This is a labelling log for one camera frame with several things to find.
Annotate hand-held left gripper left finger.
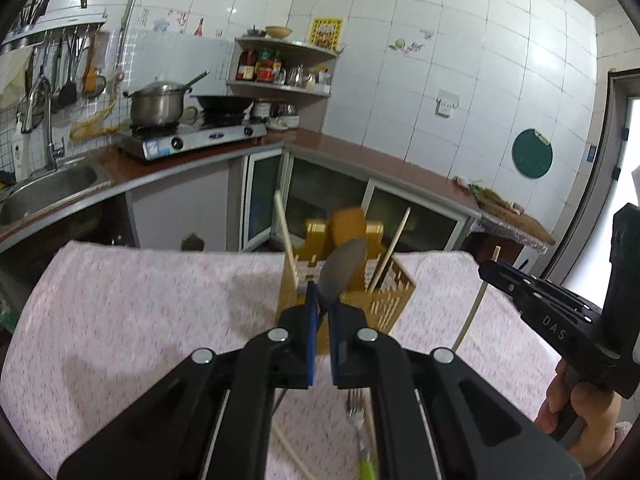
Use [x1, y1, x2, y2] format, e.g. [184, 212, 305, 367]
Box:
[57, 280, 321, 480]

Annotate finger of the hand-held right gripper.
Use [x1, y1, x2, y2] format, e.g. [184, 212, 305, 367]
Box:
[477, 259, 601, 322]

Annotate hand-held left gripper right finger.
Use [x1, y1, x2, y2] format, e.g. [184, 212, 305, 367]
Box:
[327, 300, 586, 480]

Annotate yellow slotted utensil holder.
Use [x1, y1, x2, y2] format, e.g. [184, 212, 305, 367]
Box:
[275, 217, 417, 356]

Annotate metal spoon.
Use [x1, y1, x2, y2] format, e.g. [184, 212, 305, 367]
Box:
[319, 238, 369, 313]

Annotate wooden chopstick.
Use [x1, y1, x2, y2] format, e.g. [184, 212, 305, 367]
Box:
[451, 246, 502, 352]
[273, 191, 297, 288]
[369, 206, 412, 293]
[271, 422, 317, 480]
[364, 407, 380, 480]

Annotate green handled metal fork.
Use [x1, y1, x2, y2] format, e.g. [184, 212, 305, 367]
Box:
[346, 389, 377, 480]

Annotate wooden spatula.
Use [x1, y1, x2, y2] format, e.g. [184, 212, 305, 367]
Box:
[327, 206, 369, 261]

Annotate row of hanging kitchen utensils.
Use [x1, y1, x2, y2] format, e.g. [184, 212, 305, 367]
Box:
[22, 27, 108, 111]

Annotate person's right hand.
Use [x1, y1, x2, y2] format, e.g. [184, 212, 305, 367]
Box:
[537, 360, 621, 480]

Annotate small plastic covered table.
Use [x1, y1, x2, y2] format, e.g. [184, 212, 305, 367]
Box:
[470, 220, 556, 281]

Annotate green round cutting board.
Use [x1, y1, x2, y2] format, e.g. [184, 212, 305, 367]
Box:
[512, 129, 554, 178]

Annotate brown kitchen counter with cabinets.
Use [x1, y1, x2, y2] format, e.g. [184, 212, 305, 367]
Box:
[0, 127, 483, 256]

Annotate stack of white dishes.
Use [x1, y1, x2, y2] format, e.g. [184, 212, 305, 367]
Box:
[250, 101, 301, 131]

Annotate metal gas stove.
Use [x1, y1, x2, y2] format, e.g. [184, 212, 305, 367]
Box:
[116, 112, 268, 161]

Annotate black wok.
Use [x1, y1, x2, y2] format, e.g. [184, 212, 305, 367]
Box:
[191, 94, 253, 116]

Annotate metal corner shelf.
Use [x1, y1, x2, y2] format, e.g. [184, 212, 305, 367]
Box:
[226, 36, 340, 97]

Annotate row of sauce bottles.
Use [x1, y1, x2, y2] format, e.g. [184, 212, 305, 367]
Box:
[236, 49, 283, 83]

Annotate stainless steel pot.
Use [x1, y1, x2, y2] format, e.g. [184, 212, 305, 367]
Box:
[122, 79, 193, 127]

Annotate stainless steel sink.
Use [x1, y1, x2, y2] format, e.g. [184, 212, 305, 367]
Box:
[0, 162, 101, 228]

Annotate metal faucet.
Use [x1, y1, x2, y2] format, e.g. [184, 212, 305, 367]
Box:
[17, 76, 66, 171]

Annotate white soap bottle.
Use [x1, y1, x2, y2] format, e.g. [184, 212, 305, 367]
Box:
[10, 125, 26, 181]

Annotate beige hanging cloth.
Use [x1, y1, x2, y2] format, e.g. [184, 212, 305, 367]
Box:
[0, 55, 31, 106]

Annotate bright doorway frame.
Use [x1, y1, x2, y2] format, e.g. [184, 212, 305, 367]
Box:
[542, 70, 640, 311]

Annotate teapot wall stickers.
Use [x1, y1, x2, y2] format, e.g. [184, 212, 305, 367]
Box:
[390, 30, 433, 53]

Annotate yellow wall poster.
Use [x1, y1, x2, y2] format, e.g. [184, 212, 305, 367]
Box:
[310, 17, 344, 52]

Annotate yellow gas hose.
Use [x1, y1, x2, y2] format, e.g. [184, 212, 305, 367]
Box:
[70, 95, 121, 141]

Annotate grey wall pipe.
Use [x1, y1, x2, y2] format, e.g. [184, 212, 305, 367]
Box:
[117, 0, 151, 96]

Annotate metal wall rack shelf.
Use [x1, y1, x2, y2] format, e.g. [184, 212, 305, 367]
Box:
[0, 7, 108, 46]

